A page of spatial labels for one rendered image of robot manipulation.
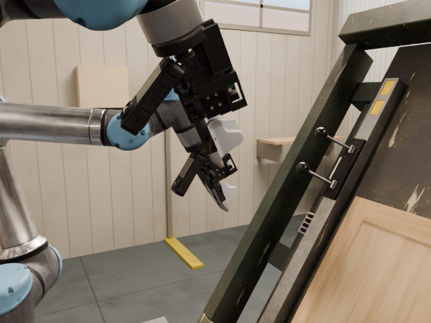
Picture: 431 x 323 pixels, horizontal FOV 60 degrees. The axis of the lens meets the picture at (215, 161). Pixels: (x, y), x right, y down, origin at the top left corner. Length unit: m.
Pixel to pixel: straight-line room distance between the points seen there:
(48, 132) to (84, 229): 3.33
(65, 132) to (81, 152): 3.12
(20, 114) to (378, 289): 0.88
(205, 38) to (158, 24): 0.06
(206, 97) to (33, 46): 3.40
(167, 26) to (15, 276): 0.67
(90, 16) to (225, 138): 0.27
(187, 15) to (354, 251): 0.80
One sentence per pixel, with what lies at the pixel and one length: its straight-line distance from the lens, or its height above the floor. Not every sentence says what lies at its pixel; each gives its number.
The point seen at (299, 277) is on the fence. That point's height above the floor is 1.14.
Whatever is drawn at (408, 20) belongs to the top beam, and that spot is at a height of 1.87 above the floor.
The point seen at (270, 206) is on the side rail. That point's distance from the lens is 1.31.
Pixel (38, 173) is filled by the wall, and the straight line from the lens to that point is 3.90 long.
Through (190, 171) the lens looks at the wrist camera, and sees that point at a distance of 0.91.
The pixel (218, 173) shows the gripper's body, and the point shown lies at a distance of 0.94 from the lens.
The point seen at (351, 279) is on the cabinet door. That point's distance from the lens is 1.07.
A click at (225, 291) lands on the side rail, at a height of 1.00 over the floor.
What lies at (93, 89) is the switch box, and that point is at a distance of 3.72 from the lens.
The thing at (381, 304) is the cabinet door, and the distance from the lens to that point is 1.01.
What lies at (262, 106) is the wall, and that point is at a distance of 4.65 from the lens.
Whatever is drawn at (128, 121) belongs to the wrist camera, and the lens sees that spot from 0.51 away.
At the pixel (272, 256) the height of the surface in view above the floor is 1.10.
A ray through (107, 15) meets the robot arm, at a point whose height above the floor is 1.72.
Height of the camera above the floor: 1.66
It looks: 11 degrees down
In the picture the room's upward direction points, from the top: straight up
